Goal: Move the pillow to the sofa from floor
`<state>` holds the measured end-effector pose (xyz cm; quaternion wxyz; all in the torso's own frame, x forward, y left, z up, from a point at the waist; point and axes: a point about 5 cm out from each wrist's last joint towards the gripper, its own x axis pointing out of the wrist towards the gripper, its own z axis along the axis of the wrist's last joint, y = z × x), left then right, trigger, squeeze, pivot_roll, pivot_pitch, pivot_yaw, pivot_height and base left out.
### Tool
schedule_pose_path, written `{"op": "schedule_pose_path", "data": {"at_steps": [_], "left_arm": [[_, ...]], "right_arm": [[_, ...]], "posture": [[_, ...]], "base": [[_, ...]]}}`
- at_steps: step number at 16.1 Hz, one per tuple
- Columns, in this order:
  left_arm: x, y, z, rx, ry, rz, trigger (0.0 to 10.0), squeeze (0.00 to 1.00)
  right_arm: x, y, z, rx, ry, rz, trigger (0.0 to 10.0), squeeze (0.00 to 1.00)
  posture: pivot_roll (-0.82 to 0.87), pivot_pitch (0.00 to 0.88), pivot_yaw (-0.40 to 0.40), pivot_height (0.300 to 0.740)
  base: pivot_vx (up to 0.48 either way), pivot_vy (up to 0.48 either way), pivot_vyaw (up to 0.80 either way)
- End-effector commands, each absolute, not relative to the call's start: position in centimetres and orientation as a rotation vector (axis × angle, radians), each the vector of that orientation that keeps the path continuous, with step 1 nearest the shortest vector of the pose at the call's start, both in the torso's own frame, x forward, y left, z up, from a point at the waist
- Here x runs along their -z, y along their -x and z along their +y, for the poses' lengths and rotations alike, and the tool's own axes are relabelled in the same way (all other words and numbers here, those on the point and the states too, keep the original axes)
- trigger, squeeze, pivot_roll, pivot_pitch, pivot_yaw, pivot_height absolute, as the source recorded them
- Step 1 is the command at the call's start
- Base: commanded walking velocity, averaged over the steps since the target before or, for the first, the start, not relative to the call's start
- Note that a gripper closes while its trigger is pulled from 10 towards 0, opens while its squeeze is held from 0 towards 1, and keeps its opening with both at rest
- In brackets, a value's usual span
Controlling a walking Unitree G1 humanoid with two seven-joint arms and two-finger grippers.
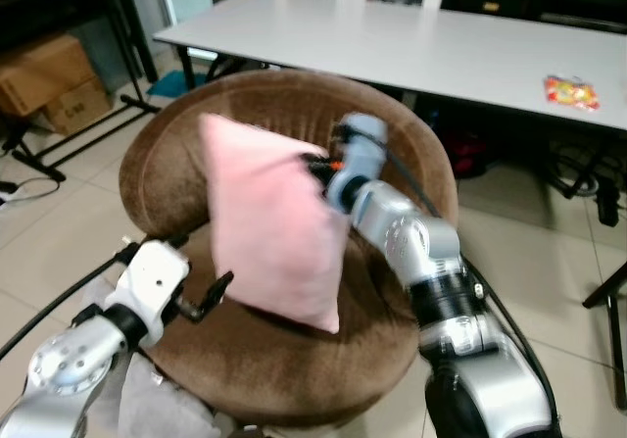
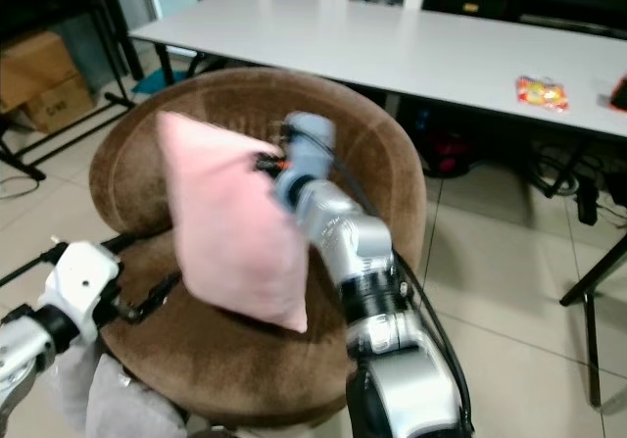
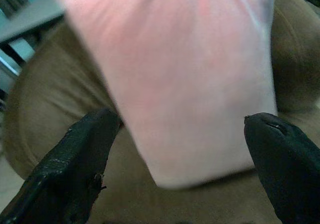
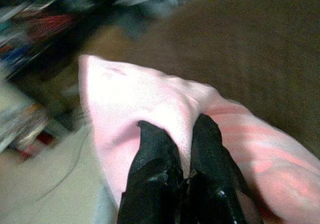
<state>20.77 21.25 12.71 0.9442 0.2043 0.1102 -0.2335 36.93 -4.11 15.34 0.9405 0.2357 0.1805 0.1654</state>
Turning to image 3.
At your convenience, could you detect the brown fabric sofa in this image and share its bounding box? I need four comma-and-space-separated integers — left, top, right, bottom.
2, 0, 320, 224

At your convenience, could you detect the pink pillow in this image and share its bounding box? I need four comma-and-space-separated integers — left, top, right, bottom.
53, 0, 278, 191

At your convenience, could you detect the white table with black legs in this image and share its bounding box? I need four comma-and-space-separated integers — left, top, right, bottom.
0, 0, 66, 67

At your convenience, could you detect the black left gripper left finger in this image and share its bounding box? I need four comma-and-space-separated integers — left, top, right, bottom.
0, 108, 123, 224

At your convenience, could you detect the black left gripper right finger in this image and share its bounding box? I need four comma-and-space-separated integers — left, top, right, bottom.
243, 112, 320, 224

